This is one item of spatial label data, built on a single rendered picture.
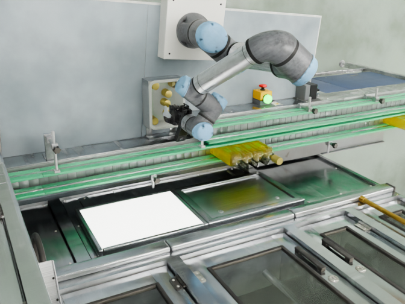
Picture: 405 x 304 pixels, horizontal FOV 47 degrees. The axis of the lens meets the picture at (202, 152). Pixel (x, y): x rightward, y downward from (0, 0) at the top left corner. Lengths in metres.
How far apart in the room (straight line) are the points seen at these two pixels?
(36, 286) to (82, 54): 1.25
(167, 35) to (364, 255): 1.18
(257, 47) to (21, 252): 0.96
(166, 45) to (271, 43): 0.64
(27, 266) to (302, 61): 1.06
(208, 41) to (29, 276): 1.21
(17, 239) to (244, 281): 0.79
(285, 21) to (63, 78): 1.13
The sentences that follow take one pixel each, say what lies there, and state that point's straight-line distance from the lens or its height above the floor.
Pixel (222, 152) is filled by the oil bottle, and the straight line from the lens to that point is 2.12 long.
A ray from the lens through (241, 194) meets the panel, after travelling 2.07.
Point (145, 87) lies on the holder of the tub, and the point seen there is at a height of 0.79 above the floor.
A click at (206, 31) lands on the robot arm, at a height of 1.05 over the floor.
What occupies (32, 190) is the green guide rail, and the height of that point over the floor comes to 0.91.
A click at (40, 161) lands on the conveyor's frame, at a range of 1.99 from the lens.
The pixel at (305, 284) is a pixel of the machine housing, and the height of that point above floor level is 1.73.
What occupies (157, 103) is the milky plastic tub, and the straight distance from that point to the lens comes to 2.16.
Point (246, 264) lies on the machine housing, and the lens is 1.69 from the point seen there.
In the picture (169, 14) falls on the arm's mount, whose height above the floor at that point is 0.82.
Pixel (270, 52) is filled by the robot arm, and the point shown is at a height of 1.44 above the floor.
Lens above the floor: 2.70
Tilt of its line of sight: 55 degrees down
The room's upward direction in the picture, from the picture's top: 125 degrees clockwise
